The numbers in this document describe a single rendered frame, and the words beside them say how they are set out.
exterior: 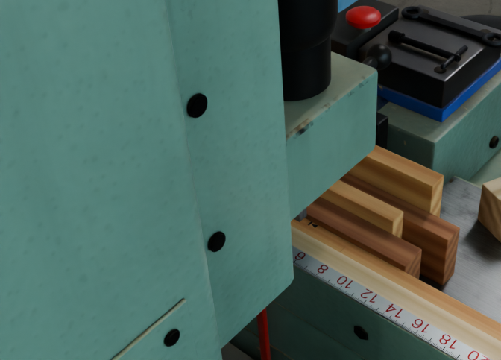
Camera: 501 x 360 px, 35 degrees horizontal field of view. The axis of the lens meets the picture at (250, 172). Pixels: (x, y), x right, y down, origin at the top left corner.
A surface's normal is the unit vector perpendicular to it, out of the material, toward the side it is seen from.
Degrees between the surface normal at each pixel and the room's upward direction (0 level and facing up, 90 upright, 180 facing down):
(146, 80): 90
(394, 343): 90
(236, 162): 90
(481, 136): 90
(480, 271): 0
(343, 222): 0
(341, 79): 0
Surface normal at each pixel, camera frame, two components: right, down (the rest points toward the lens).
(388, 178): -0.66, 0.52
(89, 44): 0.74, 0.39
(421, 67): -0.07, -0.76
